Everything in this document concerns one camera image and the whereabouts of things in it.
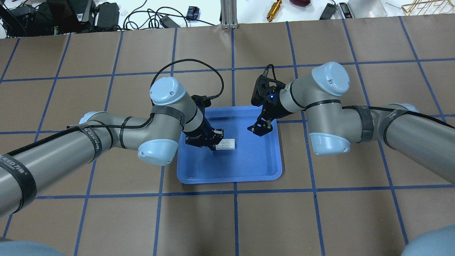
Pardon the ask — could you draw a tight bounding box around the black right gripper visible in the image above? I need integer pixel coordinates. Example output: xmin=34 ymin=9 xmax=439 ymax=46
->
xmin=248 ymin=102 xmax=289 ymax=137

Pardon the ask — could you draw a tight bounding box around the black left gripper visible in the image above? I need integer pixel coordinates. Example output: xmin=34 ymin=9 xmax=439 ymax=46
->
xmin=184 ymin=119 xmax=224 ymax=152

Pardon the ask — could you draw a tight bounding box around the white block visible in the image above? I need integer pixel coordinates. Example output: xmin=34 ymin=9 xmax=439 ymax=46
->
xmin=215 ymin=139 xmax=230 ymax=150
xmin=223 ymin=138 xmax=236 ymax=150

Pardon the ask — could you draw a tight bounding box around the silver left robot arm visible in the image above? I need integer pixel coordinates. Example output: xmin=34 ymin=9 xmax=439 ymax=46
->
xmin=1 ymin=76 xmax=224 ymax=218

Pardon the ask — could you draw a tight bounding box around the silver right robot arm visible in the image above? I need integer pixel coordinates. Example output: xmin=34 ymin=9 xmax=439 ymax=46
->
xmin=247 ymin=62 xmax=455 ymax=184

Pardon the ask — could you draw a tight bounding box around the blue plastic tray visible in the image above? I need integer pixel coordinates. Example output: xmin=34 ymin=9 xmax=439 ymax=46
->
xmin=177 ymin=106 xmax=283 ymax=184

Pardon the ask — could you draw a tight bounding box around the yellow metal tool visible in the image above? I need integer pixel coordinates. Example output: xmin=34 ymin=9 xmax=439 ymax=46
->
xmin=266 ymin=0 xmax=282 ymax=22

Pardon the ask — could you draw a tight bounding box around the blue small device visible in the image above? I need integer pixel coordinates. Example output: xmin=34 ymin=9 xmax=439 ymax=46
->
xmin=186 ymin=5 xmax=200 ymax=21

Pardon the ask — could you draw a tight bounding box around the black power adapter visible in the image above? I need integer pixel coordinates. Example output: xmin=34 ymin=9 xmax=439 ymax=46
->
xmin=320 ymin=3 xmax=337 ymax=20

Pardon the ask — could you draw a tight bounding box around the black laptop adapter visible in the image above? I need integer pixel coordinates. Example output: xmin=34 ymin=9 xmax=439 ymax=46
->
xmin=96 ymin=2 xmax=120 ymax=28

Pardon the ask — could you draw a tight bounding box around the black equipment pile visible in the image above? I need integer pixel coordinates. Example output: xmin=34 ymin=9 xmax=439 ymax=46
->
xmin=0 ymin=0 xmax=96 ymax=38

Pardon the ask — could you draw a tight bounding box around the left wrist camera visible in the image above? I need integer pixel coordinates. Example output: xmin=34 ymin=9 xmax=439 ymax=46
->
xmin=191 ymin=95 xmax=207 ymax=115

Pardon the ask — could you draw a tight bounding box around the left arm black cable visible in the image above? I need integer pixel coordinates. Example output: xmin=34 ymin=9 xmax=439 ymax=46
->
xmin=149 ymin=59 xmax=224 ymax=103

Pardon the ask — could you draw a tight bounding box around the aluminium frame post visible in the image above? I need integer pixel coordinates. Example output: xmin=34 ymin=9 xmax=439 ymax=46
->
xmin=220 ymin=0 xmax=239 ymax=29

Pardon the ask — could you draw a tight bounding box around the gold wire rack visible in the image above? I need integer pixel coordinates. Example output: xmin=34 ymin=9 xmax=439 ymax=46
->
xmin=400 ymin=0 xmax=455 ymax=16

